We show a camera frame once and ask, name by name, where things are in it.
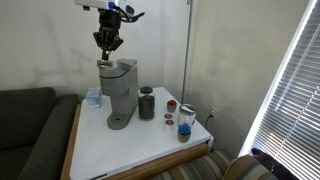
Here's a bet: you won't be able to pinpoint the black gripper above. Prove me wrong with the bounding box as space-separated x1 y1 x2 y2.
93 10 123 60

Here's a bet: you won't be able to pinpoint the grey coffee maker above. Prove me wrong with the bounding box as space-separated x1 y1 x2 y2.
97 59 138 130

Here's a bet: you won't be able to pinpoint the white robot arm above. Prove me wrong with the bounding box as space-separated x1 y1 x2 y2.
74 0 139 60

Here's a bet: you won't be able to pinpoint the dark coffee jar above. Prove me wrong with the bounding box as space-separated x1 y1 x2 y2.
138 87 155 120

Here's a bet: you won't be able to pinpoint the white coffee pod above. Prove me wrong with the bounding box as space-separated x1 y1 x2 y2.
165 120 174 130
164 113 173 120

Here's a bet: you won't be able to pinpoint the red topped small pot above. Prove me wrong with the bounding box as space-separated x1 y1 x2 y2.
167 100 177 112

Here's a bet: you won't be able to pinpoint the metal floor pole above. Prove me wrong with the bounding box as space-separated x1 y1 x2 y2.
181 0 193 103

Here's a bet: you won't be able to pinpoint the white table top board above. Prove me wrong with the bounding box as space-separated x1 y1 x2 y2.
69 87 213 180

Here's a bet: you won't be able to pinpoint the dark grey sofa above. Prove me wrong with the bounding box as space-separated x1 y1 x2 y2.
0 87 79 180

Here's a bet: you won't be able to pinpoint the clear glass jar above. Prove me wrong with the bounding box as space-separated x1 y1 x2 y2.
178 104 196 127

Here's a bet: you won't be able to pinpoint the brown wooden table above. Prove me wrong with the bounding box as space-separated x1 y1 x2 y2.
67 104 211 180

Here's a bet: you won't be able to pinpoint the striped sofa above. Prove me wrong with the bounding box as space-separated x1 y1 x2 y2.
146 149 281 180

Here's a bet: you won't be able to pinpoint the striped sofa cushion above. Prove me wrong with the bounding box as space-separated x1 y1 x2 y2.
222 155 278 180

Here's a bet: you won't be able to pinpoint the window blinds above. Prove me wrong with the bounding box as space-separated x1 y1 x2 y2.
239 0 320 180

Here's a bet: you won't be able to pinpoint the white wall plug cable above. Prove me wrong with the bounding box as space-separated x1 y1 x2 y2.
204 107 218 131

